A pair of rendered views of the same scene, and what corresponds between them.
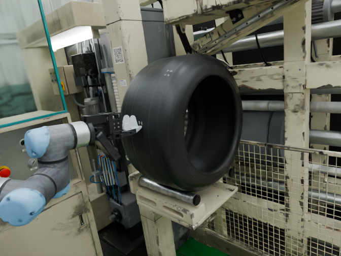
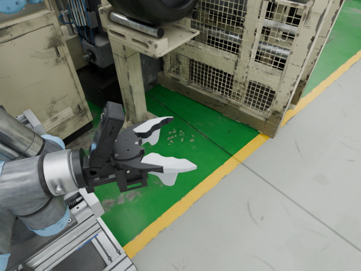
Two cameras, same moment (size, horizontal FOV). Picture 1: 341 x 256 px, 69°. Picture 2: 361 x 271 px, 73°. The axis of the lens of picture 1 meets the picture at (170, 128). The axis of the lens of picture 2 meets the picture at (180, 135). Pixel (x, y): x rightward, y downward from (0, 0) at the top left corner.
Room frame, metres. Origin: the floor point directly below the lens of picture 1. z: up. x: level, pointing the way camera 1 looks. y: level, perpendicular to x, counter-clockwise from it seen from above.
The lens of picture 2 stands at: (-0.26, -0.02, 1.40)
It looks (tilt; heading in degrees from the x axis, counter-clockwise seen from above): 46 degrees down; 353
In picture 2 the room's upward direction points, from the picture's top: straight up
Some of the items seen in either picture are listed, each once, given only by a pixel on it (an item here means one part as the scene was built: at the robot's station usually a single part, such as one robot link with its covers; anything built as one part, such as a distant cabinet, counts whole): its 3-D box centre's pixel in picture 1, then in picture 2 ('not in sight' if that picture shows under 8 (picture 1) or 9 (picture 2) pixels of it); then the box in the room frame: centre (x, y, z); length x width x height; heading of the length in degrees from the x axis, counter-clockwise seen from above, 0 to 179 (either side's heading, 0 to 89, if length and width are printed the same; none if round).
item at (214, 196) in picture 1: (187, 195); (154, 34); (1.11, -0.04, 0.80); 0.37 x 0.36 x 0.02; 135
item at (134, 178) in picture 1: (160, 169); (129, 7); (1.23, 0.09, 0.90); 0.40 x 0.03 x 0.10; 135
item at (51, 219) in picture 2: not in sight; (43, 202); (0.02, 0.23, 0.94); 0.11 x 0.08 x 0.11; 10
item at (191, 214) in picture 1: (167, 201); (136, 36); (1.01, 0.06, 0.84); 0.36 x 0.09 x 0.06; 45
